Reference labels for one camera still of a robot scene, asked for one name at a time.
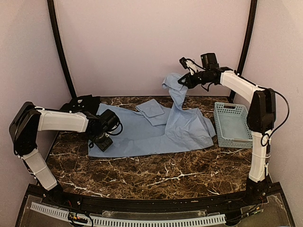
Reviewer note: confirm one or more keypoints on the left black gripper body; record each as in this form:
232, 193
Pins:
99, 141

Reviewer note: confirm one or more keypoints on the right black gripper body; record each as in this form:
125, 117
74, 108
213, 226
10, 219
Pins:
194, 83

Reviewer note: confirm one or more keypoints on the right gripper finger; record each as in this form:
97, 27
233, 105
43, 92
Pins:
185, 78
185, 82

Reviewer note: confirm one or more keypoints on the light blue long sleeve shirt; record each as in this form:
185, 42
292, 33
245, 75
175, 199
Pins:
155, 129

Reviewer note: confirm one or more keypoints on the light blue plastic basket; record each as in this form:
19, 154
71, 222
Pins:
231, 125

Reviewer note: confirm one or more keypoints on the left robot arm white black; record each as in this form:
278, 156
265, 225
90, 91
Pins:
31, 120

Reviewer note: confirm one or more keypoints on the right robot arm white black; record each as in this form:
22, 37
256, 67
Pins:
260, 119

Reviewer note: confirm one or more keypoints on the black front rail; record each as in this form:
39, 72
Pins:
219, 203

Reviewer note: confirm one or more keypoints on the small circuit board with wires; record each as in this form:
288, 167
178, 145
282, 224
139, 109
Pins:
80, 219

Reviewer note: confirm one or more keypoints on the white slotted cable duct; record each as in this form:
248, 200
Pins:
118, 219

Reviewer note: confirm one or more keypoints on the right black frame post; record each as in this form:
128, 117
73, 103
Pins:
248, 35

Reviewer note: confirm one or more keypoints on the black frame post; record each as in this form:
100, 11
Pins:
59, 47
248, 35

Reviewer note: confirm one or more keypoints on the left black frame post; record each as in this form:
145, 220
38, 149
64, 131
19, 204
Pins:
59, 47

